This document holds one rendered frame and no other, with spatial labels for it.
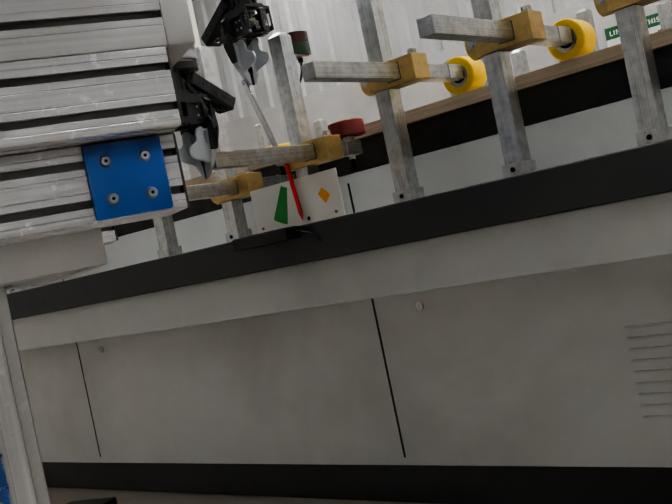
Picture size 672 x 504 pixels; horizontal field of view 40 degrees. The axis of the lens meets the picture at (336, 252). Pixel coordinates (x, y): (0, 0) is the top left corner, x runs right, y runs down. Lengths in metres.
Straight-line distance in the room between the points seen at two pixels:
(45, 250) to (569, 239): 0.90
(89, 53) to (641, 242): 0.95
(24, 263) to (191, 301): 1.20
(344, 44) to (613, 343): 8.84
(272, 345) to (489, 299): 0.68
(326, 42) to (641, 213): 9.19
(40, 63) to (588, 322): 1.21
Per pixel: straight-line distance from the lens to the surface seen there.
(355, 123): 2.00
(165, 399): 2.80
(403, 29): 10.10
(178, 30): 1.08
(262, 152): 1.80
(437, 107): 1.98
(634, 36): 1.56
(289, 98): 1.97
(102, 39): 1.06
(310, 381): 2.34
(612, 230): 1.60
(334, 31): 10.62
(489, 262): 1.72
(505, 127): 1.66
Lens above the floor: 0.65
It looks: 1 degrees down
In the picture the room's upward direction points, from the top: 12 degrees counter-clockwise
